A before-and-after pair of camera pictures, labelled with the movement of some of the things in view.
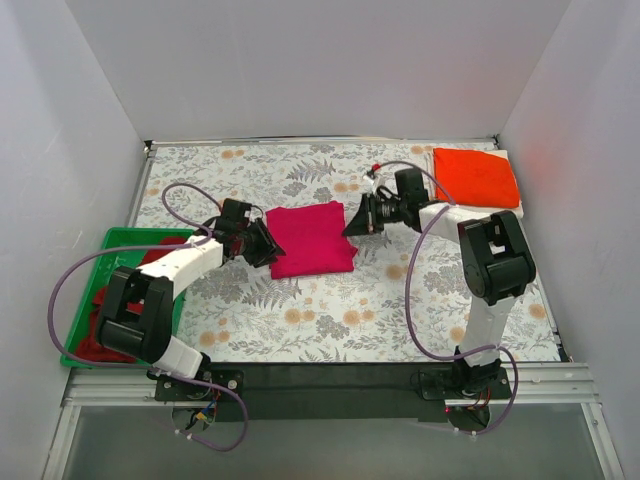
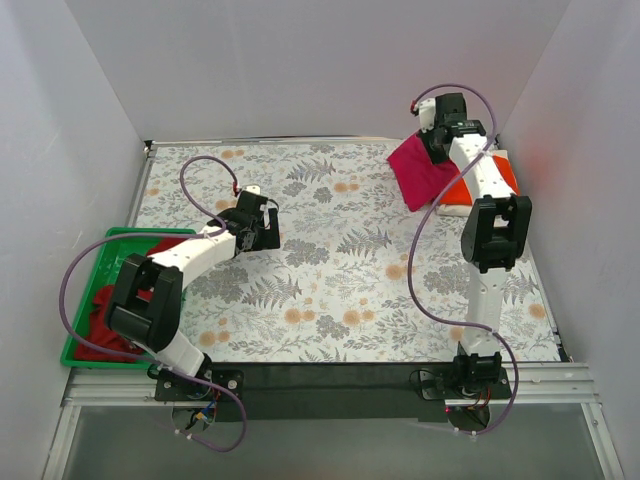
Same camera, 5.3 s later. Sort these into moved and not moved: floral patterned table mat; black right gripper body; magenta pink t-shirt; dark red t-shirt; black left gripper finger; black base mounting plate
Moved: black right gripper body; black left gripper finger; magenta pink t-shirt
Not moved: black base mounting plate; dark red t-shirt; floral patterned table mat
